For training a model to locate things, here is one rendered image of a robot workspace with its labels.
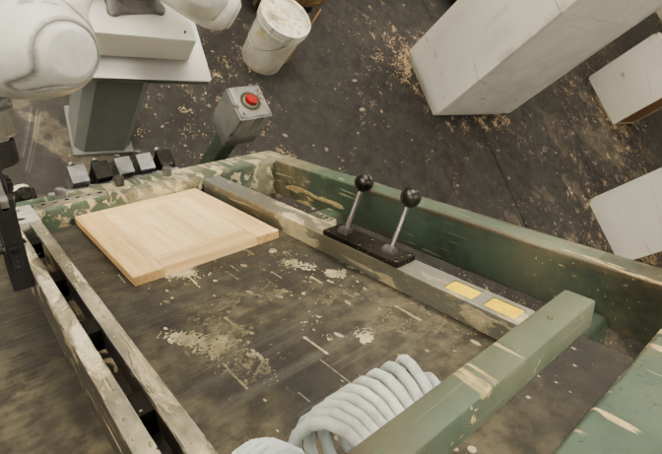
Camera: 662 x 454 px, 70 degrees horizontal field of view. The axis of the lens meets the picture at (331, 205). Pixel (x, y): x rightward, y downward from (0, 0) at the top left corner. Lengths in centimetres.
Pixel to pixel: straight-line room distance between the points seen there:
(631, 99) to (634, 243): 176
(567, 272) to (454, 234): 24
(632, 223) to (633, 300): 361
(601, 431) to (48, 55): 65
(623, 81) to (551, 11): 277
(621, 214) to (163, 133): 356
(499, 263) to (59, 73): 79
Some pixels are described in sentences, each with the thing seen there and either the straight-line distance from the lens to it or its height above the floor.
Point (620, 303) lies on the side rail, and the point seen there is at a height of 165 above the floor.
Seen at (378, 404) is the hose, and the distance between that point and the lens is 32.
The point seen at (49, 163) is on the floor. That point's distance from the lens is 236.
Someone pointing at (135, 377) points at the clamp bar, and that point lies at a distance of 60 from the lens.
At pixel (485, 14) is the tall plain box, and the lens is 338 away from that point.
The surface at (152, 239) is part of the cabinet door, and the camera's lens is 108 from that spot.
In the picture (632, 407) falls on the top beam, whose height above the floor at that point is 182.
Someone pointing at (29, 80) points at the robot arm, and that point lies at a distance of 64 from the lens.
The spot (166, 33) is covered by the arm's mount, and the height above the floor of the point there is 85.
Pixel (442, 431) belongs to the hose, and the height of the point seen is 191.
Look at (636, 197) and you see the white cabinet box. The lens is 447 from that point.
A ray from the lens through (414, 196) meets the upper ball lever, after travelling 84.
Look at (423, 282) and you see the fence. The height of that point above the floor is 152.
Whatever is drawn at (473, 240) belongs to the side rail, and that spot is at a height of 145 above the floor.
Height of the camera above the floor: 209
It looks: 51 degrees down
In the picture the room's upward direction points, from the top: 51 degrees clockwise
